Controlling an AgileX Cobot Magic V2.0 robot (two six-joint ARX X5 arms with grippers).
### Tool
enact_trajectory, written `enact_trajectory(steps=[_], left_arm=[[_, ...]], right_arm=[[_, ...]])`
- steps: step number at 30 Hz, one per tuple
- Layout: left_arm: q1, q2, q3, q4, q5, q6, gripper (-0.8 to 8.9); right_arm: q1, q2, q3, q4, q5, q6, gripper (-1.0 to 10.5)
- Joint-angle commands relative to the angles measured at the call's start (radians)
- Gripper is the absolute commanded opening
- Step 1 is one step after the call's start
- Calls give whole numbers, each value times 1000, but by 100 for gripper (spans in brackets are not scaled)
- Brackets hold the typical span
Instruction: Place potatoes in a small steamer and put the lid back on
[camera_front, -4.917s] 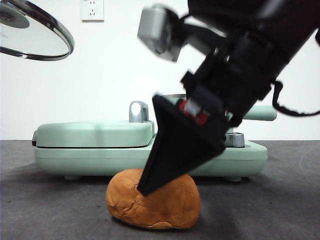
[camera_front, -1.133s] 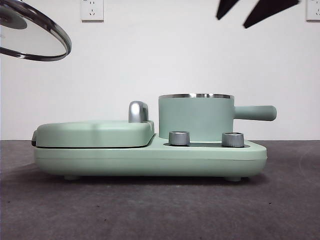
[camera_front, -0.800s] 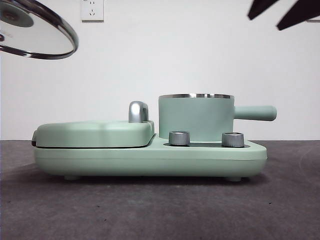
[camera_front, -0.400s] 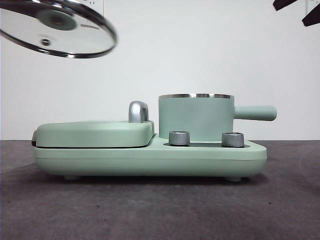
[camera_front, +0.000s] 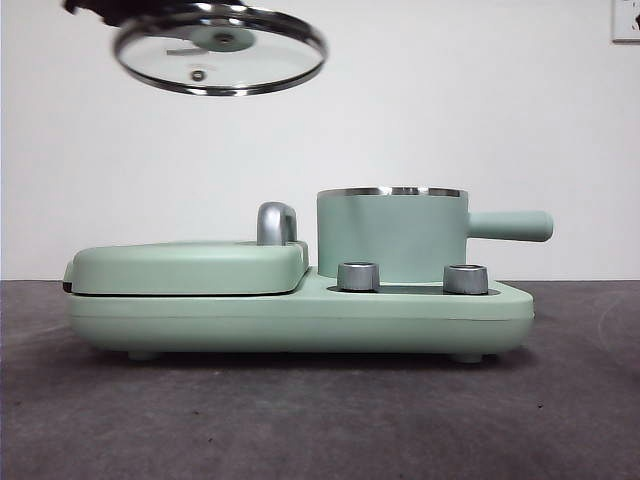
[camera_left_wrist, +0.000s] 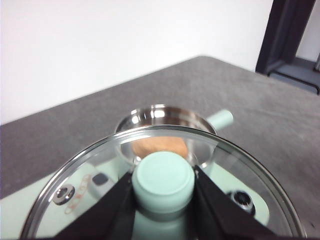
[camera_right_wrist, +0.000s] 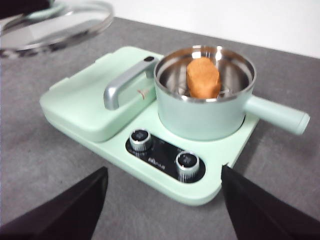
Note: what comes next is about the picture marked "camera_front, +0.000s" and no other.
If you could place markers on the glass lid with green knob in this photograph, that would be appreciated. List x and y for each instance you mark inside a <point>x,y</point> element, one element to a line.
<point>220,60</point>

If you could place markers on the green breakfast maker base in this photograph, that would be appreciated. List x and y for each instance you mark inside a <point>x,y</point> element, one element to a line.
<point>300,320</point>

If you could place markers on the green griddle cover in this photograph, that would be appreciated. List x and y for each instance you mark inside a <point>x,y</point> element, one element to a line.
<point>185,270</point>

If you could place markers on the silver control knob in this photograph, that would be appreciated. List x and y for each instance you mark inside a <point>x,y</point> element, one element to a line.
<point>358,276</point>
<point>466,279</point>

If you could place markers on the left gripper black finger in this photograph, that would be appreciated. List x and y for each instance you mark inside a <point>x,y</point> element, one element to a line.
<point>90,7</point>

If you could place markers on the white wall socket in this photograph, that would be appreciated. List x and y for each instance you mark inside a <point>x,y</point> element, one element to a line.
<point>627,20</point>

